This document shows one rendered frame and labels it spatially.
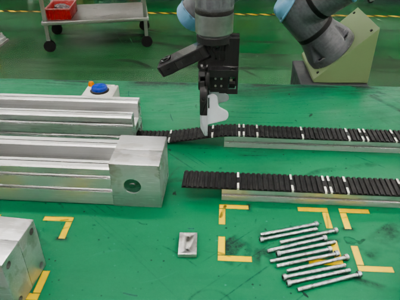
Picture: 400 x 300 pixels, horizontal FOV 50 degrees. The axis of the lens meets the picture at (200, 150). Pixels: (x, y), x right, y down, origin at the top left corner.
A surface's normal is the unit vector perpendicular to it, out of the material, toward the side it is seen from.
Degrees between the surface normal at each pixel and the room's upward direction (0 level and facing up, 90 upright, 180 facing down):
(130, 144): 0
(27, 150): 90
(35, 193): 90
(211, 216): 0
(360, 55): 90
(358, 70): 90
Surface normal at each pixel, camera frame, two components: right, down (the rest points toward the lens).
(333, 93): 0.00, -0.84
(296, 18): -0.35, 0.71
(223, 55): -0.07, 0.54
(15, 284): 0.99, 0.07
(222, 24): 0.42, 0.49
